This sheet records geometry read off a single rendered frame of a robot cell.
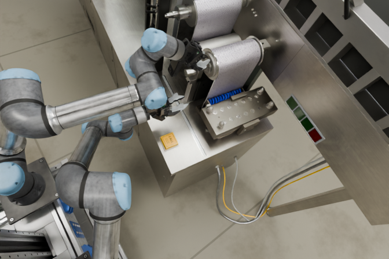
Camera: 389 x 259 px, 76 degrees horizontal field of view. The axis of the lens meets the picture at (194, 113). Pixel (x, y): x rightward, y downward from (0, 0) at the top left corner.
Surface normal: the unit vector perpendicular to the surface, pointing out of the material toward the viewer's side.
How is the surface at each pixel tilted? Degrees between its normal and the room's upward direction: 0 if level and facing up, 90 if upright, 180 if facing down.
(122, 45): 0
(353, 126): 90
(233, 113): 0
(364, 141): 90
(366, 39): 90
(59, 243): 0
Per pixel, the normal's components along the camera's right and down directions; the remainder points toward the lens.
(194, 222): 0.18, -0.46
